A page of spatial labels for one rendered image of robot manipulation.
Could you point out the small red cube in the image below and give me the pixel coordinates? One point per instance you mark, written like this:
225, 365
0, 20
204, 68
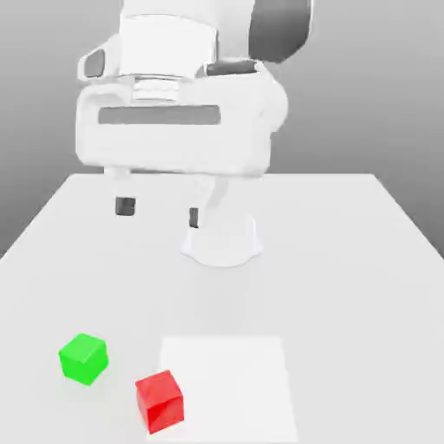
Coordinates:
160, 402

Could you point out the small green cube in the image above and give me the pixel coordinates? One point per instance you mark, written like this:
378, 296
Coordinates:
83, 360

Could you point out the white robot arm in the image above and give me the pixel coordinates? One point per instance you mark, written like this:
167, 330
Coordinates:
166, 41

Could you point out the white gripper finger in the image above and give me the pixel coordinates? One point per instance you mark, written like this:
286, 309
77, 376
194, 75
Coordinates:
122, 194
212, 197

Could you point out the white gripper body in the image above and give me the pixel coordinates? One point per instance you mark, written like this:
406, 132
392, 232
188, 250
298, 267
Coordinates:
173, 145

